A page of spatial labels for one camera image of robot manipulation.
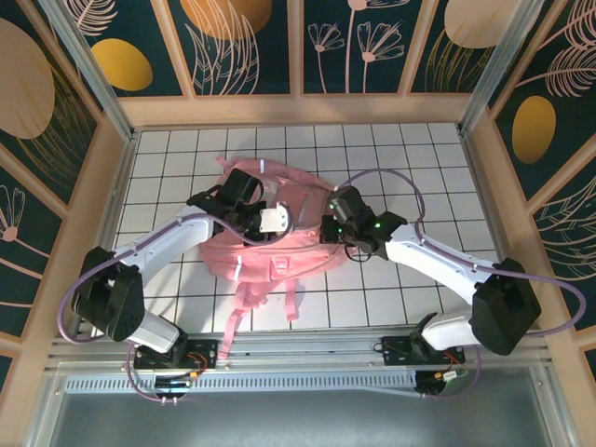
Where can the pink backpack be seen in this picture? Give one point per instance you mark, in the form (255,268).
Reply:
(279,251)

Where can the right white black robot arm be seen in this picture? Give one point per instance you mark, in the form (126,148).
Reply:
(433,265)

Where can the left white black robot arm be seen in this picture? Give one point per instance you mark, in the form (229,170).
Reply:
(163,237)

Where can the grey metal base sheet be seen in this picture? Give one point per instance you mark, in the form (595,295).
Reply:
(298,419)

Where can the beige circle gold leaf panel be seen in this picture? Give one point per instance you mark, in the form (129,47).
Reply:
(470,23)

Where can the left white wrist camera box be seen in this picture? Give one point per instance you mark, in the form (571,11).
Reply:
(272,219)

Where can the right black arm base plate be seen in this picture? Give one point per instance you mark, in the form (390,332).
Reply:
(396,354)

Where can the right aluminium side rail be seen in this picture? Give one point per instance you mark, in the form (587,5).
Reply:
(482,186)

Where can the aluminium side rail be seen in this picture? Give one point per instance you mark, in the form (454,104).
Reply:
(482,186)
(108,219)

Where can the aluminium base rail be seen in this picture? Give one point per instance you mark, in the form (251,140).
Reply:
(302,349)

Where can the left aluminium side rail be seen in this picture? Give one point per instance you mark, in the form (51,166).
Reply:
(108,219)

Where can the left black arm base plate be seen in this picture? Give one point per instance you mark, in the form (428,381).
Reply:
(205,349)

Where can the left aluminium corner post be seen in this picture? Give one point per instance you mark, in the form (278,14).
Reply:
(103,88)

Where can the aluminium corner post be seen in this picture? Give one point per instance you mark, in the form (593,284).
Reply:
(103,88)
(493,70)

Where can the orange circle leaf wall panel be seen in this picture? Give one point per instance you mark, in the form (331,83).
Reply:
(223,18)

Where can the flower outline wall panel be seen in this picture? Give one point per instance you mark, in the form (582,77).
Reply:
(354,46)

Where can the yellow oval feather wall panel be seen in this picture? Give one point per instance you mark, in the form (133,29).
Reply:
(535,130)

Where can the pink feather leaf wall panel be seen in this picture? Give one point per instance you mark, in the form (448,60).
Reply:
(568,233)

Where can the right aluminium corner post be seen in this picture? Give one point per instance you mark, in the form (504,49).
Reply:
(493,70)

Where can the pink flower stem wall panel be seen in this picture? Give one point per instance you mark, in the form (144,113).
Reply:
(18,242)

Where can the large beige disc wall panel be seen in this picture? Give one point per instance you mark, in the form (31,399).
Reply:
(23,93)

